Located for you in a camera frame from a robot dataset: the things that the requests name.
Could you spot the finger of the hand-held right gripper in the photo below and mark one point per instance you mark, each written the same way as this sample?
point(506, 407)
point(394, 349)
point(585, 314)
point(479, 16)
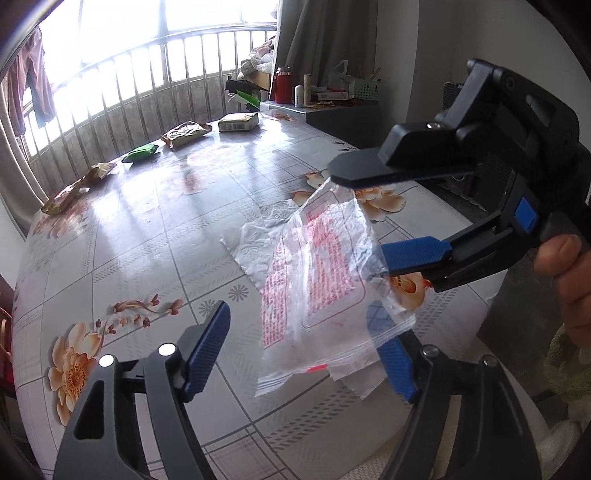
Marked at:
point(369, 168)
point(415, 256)

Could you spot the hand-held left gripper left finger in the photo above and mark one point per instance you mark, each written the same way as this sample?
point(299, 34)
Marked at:
point(207, 350)

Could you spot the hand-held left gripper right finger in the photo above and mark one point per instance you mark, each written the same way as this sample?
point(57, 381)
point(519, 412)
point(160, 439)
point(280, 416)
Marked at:
point(397, 369)

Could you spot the clear red-print plastic bag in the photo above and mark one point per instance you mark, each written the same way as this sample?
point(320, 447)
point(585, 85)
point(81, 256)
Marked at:
point(318, 258)

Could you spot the white paper tissue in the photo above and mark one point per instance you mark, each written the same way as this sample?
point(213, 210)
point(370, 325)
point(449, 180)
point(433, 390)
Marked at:
point(258, 240)

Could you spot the person's right hand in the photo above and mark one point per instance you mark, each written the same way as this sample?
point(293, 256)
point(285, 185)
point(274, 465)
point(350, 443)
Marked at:
point(572, 277)

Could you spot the grey cabinet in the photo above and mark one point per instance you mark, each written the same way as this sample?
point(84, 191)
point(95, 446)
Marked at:
point(341, 117)

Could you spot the green plastic storage basket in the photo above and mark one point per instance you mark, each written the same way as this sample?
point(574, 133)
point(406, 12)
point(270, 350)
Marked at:
point(367, 90)

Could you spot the white flat box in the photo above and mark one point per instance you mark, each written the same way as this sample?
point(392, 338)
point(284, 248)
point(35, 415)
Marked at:
point(331, 94)

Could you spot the white plastic bag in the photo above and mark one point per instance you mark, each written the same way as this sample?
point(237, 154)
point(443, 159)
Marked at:
point(339, 74)

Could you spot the small white bottle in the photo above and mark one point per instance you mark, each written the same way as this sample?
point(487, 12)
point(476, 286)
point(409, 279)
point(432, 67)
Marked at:
point(300, 97)

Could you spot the cardboard tube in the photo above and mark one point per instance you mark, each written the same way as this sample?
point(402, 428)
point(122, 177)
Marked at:
point(308, 83)

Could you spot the red thermos flask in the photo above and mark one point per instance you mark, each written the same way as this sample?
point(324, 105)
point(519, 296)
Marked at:
point(284, 87)

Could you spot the floral tablecloth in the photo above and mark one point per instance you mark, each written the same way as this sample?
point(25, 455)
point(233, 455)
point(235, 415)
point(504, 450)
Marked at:
point(138, 240)

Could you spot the green paper bag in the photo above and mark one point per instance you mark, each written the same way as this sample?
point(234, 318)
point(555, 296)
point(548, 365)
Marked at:
point(249, 100)

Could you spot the yellow flat box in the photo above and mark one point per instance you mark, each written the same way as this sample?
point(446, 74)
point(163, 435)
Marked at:
point(238, 122)

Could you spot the grey curtain beside cabinet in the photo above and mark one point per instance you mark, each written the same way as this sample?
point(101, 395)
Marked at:
point(323, 37)

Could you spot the pile of cloths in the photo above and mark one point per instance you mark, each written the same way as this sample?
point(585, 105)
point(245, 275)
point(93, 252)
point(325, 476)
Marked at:
point(258, 57)

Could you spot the orange brown snack packet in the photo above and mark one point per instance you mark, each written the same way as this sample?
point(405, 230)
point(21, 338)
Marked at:
point(184, 134)

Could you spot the small green packet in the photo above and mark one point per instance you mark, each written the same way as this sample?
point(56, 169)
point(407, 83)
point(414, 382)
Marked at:
point(141, 153)

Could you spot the olive snack packet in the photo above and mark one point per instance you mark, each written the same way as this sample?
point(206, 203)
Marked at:
point(62, 201)

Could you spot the metal window railing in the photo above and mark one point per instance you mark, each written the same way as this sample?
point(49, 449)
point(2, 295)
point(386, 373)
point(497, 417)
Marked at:
point(138, 97)

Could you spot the pink hanging garment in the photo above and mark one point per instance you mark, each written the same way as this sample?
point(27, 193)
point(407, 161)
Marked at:
point(32, 83)

